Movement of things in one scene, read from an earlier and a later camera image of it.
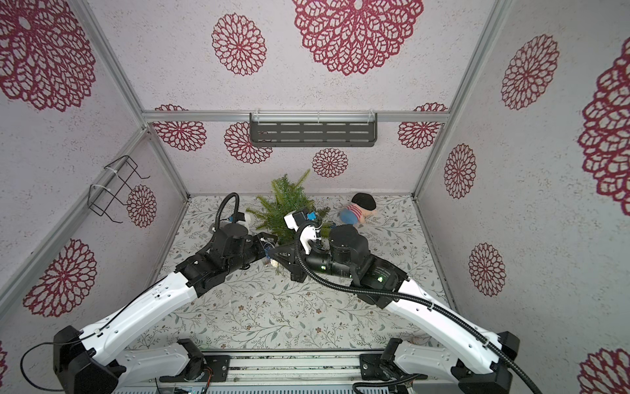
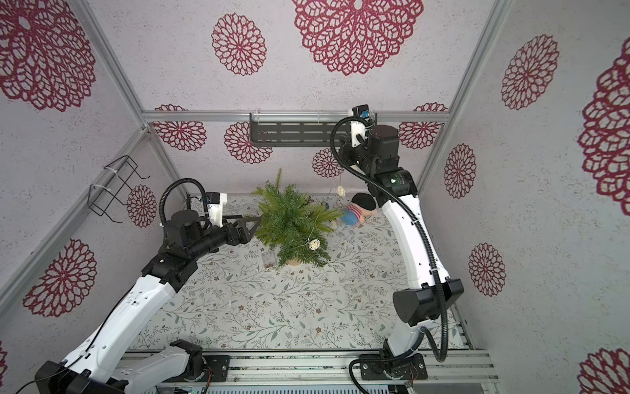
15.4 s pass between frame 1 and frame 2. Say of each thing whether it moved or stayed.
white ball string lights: moved
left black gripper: moved
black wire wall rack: stayed
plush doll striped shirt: stayed
